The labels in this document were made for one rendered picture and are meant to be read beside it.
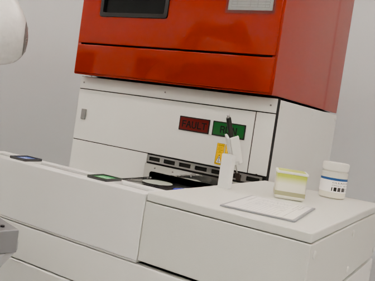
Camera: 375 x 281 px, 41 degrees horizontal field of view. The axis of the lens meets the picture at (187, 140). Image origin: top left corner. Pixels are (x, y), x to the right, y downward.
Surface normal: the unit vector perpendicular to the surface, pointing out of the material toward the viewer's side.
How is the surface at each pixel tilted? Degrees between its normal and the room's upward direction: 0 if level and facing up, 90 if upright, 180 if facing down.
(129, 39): 90
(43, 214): 90
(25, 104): 90
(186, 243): 90
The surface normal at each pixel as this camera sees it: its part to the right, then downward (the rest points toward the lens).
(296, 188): -0.13, 0.04
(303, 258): -0.51, -0.03
